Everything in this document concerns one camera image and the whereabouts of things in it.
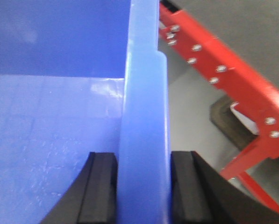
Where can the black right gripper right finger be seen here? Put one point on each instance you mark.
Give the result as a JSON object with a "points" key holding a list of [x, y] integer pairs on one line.
{"points": [[201, 196]]}

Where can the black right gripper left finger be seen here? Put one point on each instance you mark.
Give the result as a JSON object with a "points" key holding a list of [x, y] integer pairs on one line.
{"points": [[91, 198]]}

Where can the red metal frame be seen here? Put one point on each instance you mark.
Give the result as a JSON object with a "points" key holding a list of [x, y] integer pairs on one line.
{"points": [[254, 96]]}

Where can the large blue plastic bin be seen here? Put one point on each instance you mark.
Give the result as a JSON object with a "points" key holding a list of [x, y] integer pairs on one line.
{"points": [[82, 76]]}

